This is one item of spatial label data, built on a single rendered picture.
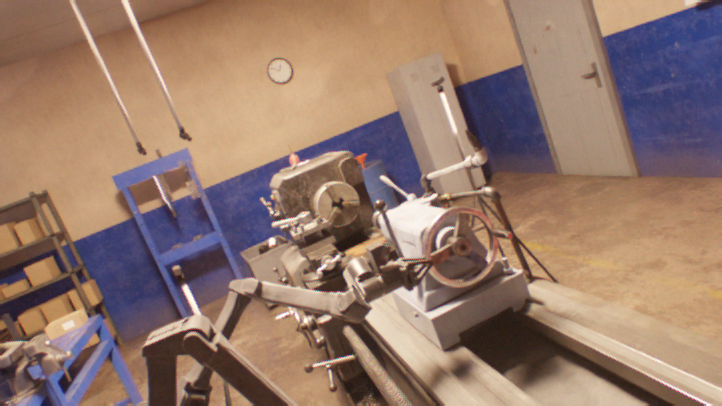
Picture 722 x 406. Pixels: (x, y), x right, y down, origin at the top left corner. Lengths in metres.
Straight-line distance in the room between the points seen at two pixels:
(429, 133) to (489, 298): 4.80
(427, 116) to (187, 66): 2.98
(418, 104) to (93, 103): 3.83
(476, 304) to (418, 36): 5.67
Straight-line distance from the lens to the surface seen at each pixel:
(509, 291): 1.46
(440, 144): 6.17
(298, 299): 1.38
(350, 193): 2.68
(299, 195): 2.83
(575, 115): 5.49
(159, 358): 1.08
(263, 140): 6.11
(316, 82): 6.28
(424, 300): 1.40
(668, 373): 1.17
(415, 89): 6.10
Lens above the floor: 1.53
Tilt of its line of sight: 9 degrees down
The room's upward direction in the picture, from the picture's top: 22 degrees counter-clockwise
